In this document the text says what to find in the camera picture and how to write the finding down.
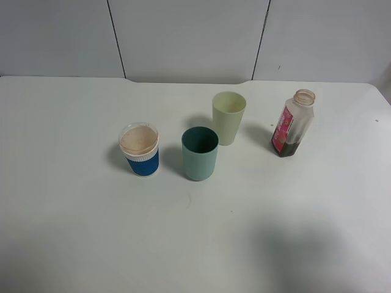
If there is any drink bottle with pink label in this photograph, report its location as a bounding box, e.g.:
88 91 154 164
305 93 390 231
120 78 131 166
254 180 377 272
271 89 315 157

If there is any teal green plastic cup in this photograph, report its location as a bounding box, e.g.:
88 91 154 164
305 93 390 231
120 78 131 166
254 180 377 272
181 126 219 181

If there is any pale yellow plastic cup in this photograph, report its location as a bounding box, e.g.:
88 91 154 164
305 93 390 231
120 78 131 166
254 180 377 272
212 92 247 146

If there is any blue sleeved clear cup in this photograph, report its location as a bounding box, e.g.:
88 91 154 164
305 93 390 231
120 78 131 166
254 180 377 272
119 122 159 177

